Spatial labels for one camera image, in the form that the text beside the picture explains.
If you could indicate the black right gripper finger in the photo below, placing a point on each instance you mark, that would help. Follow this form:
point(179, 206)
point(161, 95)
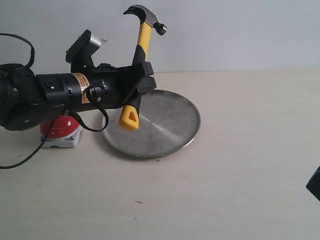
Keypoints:
point(313, 184)

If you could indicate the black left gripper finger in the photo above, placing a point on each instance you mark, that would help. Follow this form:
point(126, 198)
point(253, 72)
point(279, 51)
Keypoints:
point(144, 84)
point(143, 68)

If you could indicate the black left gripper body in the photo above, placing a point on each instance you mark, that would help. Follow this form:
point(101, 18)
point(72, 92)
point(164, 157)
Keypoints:
point(88, 88)

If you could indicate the yellow black claw hammer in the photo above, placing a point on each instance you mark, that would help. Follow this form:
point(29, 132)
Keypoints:
point(129, 118)

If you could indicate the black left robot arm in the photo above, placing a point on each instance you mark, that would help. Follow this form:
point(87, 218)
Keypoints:
point(27, 100)

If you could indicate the red dome push button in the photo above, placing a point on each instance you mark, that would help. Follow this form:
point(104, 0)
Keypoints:
point(64, 133)

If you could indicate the round stainless steel plate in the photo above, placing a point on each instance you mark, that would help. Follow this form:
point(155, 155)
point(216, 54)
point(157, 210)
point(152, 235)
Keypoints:
point(168, 122)

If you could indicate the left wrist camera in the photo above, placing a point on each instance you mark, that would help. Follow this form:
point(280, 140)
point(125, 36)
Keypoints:
point(79, 55)

